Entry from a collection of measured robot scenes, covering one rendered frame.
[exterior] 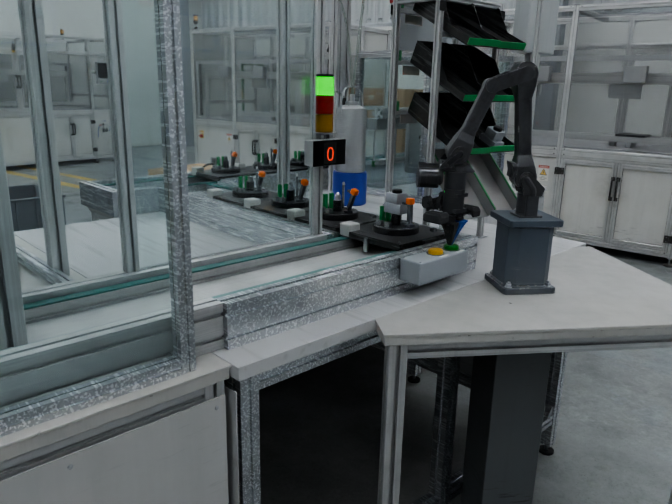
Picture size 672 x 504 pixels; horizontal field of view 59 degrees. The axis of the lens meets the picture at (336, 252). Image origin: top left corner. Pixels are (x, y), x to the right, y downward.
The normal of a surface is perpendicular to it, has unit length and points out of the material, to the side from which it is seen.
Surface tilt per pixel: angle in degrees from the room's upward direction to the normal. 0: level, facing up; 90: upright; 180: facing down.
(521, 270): 90
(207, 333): 90
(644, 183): 90
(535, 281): 90
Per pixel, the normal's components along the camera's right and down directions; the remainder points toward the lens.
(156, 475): 0.69, 0.22
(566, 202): -0.60, 0.20
